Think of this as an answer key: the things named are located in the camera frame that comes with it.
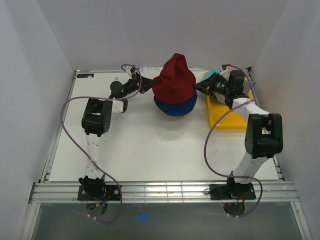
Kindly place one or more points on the dark red bucket hat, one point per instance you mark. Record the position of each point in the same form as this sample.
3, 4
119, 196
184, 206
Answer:
175, 83

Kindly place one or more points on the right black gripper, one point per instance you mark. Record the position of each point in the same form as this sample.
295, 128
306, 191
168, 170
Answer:
206, 86

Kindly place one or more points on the teal hat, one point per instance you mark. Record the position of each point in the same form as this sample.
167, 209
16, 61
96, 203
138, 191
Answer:
209, 73

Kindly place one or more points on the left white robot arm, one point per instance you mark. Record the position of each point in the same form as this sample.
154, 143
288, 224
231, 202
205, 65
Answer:
96, 122

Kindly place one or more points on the aluminium front rail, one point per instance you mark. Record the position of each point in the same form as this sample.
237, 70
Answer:
158, 192

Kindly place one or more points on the blue bucket hat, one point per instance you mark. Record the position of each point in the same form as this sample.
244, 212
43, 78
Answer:
177, 109

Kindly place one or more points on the white bucket hat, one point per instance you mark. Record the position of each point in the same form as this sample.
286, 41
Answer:
221, 96

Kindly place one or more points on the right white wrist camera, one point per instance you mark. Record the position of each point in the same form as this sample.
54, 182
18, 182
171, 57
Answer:
224, 71

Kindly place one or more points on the blue label sticker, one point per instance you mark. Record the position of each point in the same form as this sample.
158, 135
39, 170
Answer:
85, 75

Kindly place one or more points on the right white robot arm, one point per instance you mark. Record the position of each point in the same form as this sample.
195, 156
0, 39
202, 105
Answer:
264, 130

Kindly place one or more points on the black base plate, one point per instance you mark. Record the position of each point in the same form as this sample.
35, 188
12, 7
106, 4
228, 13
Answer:
107, 192
225, 192

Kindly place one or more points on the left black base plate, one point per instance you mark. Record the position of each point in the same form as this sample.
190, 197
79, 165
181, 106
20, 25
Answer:
107, 192

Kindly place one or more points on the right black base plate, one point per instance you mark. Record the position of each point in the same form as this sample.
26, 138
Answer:
225, 192

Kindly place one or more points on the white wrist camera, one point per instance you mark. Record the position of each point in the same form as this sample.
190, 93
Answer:
224, 71
131, 70

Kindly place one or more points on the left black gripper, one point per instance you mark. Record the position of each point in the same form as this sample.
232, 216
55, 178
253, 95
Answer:
146, 84

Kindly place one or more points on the wooden hat stand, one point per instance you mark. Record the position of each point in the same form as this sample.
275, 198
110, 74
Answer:
177, 116

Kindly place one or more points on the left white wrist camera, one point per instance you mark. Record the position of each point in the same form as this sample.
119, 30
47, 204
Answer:
131, 70

